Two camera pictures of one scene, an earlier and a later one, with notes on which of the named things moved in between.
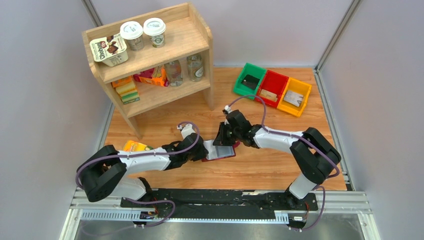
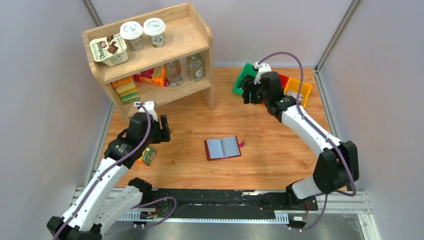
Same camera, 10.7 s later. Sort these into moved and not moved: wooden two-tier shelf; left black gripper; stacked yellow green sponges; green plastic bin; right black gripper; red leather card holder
Moved: left black gripper; right black gripper
Not moved: stacked yellow green sponges; red leather card holder; wooden two-tier shelf; green plastic bin
